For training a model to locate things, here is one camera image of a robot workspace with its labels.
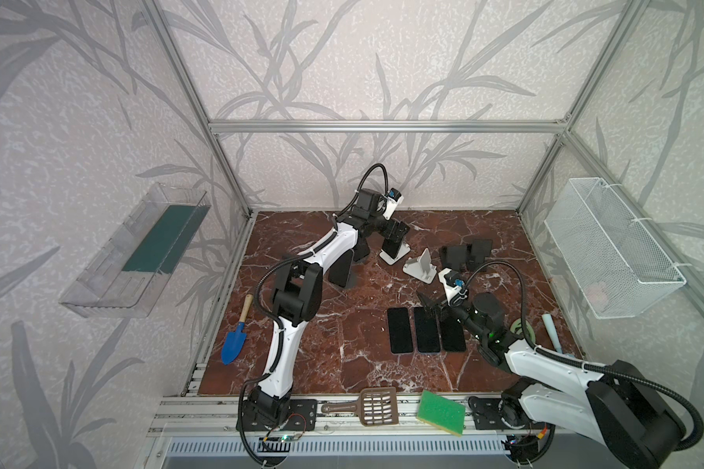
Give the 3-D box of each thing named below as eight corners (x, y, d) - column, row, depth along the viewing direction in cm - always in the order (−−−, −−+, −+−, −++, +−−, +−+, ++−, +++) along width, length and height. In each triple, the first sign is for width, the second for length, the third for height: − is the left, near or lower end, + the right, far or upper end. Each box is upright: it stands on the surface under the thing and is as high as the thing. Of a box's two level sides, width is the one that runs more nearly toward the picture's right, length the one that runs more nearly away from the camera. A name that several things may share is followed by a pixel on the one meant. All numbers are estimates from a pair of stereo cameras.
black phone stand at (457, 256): (442, 272, 104) (447, 259, 98) (440, 257, 108) (444, 244, 102) (470, 272, 104) (476, 259, 98) (466, 257, 108) (471, 244, 102)
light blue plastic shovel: (556, 353, 86) (561, 350, 84) (542, 316, 93) (545, 313, 91) (561, 353, 86) (566, 350, 84) (546, 316, 93) (550, 313, 91)
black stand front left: (465, 270, 105) (472, 254, 98) (461, 255, 110) (468, 239, 102) (488, 270, 105) (496, 254, 98) (483, 255, 110) (491, 239, 102)
